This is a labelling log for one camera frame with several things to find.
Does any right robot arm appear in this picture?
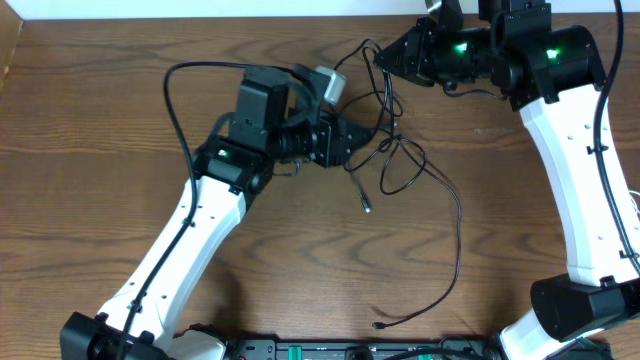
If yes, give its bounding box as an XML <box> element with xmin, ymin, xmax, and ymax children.
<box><xmin>375</xmin><ymin>0</ymin><xmax>639</xmax><ymax>359</ymax></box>

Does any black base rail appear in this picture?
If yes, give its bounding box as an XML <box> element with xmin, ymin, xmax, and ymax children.
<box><xmin>223</xmin><ymin>335</ymin><xmax>506</xmax><ymax>360</ymax></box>

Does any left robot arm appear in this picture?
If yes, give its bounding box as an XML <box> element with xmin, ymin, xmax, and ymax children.
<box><xmin>60</xmin><ymin>65</ymin><xmax>371</xmax><ymax>359</ymax></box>

